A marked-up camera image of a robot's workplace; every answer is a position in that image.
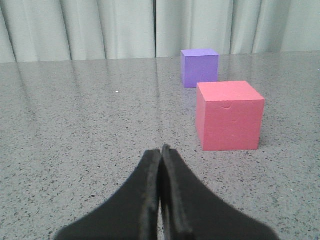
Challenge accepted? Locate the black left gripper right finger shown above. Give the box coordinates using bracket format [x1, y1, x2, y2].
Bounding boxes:
[160, 145, 278, 240]

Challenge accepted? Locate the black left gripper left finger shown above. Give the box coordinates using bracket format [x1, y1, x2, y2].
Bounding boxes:
[55, 149, 161, 240]

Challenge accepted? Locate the pink foam cube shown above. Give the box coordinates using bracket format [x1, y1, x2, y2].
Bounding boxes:
[195, 81, 265, 151]

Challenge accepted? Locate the purple foam cube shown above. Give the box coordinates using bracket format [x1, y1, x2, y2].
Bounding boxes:
[180, 48, 220, 88]

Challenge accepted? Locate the grey pleated curtain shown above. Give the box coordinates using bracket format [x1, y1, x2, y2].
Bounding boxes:
[0, 0, 320, 63]

